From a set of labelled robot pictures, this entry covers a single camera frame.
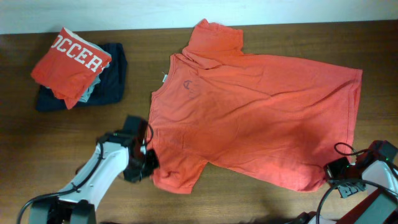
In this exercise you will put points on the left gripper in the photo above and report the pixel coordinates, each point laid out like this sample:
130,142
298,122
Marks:
153,164

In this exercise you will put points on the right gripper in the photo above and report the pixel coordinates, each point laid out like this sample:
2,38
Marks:
331,168

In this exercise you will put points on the orange t-shirt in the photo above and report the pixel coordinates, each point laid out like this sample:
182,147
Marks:
273,118

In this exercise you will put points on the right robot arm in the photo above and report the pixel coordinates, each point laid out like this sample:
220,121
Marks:
370,170

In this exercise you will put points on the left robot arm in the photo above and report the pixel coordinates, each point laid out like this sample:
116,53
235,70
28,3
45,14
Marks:
122,153

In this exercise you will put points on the folded navy garment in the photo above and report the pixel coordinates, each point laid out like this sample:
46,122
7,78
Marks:
109,90

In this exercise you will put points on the folded red soccer shirt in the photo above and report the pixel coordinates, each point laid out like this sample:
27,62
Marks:
70,66

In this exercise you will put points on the folded grey garment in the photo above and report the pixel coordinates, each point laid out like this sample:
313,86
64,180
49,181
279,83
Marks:
85,95

